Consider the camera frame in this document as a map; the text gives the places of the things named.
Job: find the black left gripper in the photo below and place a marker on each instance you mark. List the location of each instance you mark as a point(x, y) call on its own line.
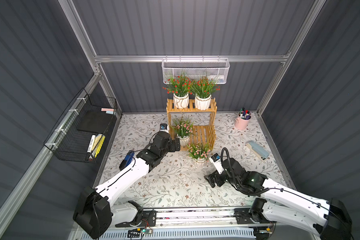
point(172, 144)

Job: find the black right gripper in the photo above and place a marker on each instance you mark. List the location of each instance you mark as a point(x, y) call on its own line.
point(215, 177)

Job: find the pink flower pot one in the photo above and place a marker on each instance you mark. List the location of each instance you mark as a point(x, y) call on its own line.
point(183, 128)

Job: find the pink flower pot two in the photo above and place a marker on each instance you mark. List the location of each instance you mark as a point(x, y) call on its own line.
point(199, 153)

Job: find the red flower pot two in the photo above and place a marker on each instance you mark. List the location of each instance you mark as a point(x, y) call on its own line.
point(180, 87)

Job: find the red flower pot one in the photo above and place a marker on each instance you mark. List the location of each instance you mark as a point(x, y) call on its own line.
point(203, 89)

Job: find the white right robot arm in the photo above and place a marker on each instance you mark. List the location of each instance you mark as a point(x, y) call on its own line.
point(328, 220)

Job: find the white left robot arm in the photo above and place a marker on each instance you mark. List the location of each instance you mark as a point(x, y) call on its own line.
point(96, 210)

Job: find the wooden two-tier rack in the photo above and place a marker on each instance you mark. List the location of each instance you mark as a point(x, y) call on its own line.
point(202, 133)

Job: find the light blue stapler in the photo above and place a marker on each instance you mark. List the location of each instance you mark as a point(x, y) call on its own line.
point(258, 150)

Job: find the floral table mat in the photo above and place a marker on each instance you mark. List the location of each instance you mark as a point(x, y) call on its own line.
point(176, 181)

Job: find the pink pen cup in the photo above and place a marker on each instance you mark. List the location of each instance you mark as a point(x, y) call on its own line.
point(241, 124)

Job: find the yellow black marker pack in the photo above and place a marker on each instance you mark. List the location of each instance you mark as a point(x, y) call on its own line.
point(99, 140)

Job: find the white marker in basket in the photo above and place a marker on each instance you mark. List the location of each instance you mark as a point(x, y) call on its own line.
point(91, 144)

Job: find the black notebook in basket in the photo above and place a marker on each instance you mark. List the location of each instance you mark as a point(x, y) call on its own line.
point(95, 122)

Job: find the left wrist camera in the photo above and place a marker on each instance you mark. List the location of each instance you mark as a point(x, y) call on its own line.
point(164, 127)

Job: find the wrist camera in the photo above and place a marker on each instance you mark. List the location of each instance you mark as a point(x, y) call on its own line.
point(164, 127)
point(216, 160)

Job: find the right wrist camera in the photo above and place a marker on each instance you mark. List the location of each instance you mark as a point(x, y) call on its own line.
point(216, 160)

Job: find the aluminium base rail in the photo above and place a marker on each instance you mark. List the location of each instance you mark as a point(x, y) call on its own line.
point(195, 216)

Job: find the black wire wall basket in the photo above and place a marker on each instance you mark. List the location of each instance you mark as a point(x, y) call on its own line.
point(81, 134)

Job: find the white wire wall basket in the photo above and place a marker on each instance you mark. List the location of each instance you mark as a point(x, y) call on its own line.
point(215, 69)

